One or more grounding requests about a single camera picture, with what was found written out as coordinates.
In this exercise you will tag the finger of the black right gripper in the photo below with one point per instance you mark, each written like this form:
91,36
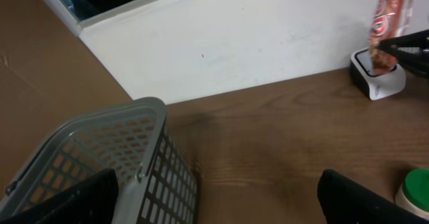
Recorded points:
416,63
415,40

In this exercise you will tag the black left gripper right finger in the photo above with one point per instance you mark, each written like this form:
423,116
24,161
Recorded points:
344,201

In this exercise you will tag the red snack packet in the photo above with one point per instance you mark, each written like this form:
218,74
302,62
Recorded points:
390,20

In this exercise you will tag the grey plastic basket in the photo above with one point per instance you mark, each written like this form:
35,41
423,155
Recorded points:
155,183

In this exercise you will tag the green lid jar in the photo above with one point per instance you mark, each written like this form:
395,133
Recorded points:
412,194

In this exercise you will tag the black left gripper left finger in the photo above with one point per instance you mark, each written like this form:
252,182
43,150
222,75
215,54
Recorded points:
90,201

